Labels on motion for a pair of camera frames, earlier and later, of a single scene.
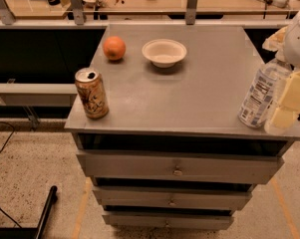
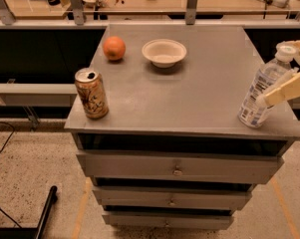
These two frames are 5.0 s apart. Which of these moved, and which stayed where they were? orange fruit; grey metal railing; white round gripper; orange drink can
Moved: white round gripper
Stayed: grey metal railing; orange fruit; orange drink can
